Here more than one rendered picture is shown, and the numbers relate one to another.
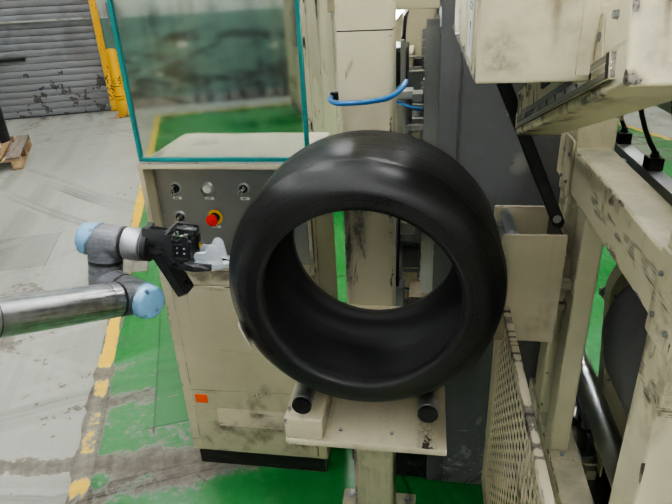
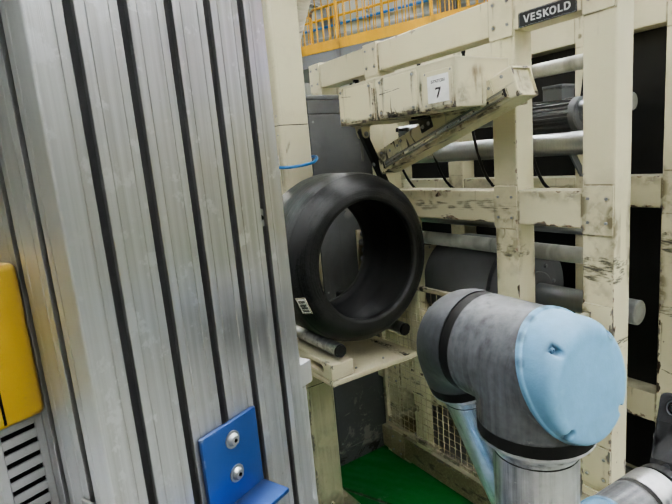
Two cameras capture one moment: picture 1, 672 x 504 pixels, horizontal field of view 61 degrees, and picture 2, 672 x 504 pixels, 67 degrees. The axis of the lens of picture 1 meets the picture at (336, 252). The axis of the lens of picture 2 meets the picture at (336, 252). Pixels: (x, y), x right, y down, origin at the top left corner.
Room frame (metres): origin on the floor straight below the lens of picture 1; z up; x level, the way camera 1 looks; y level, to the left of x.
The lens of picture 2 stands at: (-0.18, 1.16, 1.53)
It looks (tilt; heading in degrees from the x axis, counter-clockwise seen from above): 11 degrees down; 317
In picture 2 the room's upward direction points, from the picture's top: 5 degrees counter-clockwise
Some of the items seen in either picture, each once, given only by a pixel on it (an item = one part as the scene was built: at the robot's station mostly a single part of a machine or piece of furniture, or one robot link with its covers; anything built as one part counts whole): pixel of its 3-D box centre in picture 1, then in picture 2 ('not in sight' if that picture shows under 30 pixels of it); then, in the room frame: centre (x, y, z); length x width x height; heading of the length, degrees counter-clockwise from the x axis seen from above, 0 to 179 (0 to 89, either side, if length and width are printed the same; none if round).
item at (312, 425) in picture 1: (317, 379); (314, 355); (1.17, 0.06, 0.84); 0.36 x 0.09 x 0.06; 170
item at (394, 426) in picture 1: (371, 394); (347, 354); (1.15, -0.07, 0.80); 0.37 x 0.36 x 0.02; 80
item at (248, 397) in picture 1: (257, 308); not in sight; (1.87, 0.31, 0.63); 0.56 x 0.41 x 1.27; 80
